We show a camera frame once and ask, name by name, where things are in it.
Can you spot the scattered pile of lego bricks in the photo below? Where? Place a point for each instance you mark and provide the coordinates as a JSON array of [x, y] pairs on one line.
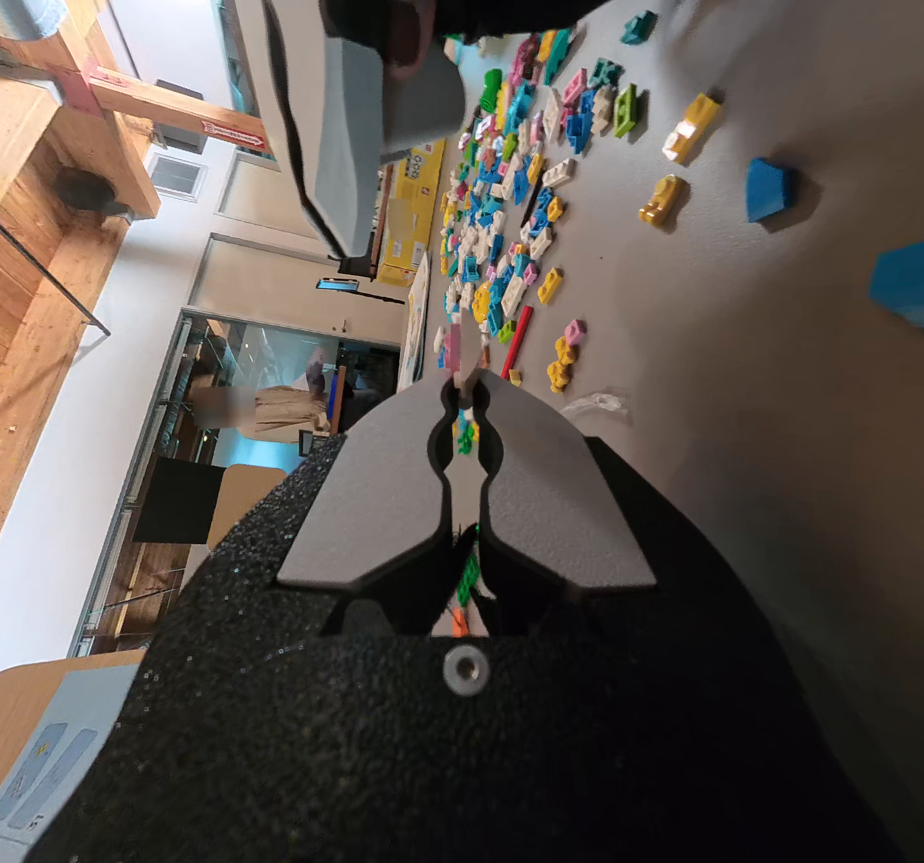
[[538, 242]]

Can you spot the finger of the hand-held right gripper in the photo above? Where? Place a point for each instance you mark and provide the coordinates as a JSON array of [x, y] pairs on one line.
[[429, 112], [346, 141]]

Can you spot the wooden chair back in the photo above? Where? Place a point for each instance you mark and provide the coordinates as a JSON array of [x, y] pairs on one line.
[[249, 502]]

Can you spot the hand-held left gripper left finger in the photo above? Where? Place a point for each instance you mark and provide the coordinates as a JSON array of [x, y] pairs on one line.
[[361, 495]]

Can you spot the yellow and white lego brick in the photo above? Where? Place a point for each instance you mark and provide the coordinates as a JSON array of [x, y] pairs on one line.
[[693, 128]]

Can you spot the yellow lego clip pieces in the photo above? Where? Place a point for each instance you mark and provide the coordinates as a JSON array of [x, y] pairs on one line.
[[561, 361]]

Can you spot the thin black metal rod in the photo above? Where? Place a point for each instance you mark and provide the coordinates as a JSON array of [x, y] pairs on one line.
[[54, 278]]

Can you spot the teal lego brick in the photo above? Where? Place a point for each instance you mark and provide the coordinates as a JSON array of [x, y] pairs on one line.
[[639, 27]]

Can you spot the small blue screen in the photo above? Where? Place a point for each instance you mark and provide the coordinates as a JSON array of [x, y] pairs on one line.
[[338, 285]]

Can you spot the white wall vent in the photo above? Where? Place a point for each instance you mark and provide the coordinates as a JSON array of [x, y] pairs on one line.
[[175, 175]]

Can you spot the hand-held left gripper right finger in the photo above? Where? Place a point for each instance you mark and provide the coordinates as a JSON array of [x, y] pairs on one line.
[[563, 509]]

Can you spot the yellow rounded lego brick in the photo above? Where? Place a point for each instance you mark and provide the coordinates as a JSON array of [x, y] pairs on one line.
[[662, 200]]

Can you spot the yellow lego box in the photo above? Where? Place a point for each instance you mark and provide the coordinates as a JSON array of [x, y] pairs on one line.
[[411, 220]]

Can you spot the lego instruction booklet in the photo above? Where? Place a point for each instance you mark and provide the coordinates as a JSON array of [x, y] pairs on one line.
[[417, 321]]

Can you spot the grey mat with pictograms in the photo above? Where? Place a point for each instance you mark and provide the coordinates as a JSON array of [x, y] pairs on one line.
[[50, 755]]

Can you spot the transparent curved lego piece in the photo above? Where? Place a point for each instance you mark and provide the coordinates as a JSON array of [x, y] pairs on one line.
[[595, 404]]

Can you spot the wooden beam structure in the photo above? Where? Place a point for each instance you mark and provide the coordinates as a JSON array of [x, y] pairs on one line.
[[43, 155]]

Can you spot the black panel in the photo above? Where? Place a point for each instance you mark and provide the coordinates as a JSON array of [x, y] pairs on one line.
[[180, 500]]

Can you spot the pink and white lego assembly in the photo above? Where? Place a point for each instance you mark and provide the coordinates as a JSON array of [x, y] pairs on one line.
[[453, 349]]

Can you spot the person's right hand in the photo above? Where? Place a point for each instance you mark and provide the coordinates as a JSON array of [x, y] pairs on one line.
[[410, 33]]

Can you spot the red lego bar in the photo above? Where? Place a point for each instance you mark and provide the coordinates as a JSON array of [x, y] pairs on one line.
[[517, 337]]

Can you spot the blue lego slope brick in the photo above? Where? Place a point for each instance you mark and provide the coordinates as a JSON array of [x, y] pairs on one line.
[[770, 189], [899, 285]]

